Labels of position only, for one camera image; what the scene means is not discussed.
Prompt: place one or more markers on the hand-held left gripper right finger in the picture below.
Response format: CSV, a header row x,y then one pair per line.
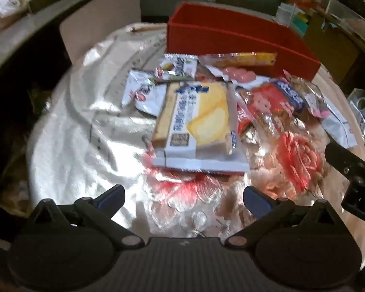
x,y
255,202

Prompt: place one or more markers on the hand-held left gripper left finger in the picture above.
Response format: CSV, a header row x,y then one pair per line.
x,y
111,200

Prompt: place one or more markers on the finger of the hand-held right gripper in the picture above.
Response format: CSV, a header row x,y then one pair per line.
x,y
345,161

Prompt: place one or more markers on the red packet with blue label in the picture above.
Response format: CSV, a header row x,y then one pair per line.
x,y
267,100

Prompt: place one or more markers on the large white yellow cake packet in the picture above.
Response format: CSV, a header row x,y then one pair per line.
x,y
200,118

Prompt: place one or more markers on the clear packet of pink sausages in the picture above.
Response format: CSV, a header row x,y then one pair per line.
x,y
240,74

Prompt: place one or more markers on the yellow orange cracker packet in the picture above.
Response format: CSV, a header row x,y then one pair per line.
x,y
240,59

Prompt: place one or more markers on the red rectangular box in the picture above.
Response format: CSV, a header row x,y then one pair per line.
x,y
219,36

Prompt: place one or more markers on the silver white snack packet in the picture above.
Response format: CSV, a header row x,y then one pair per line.
x,y
337,124

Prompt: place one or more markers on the grey metal object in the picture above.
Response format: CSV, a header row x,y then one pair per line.
x,y
360,106

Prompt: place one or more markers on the clear crinkled snack wrapper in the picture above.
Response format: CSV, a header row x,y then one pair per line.
x,y
314,97

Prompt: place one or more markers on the floral satin tablecloth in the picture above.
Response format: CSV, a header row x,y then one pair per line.
x,y
79,133

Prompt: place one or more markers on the white packet with red print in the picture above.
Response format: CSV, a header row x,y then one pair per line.
x,y
140,91

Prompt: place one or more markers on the brown cardboard carton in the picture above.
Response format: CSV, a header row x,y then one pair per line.
x,y
325,33

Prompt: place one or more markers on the small green yellow snack packet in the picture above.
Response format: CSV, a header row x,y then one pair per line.
x,y
179,65

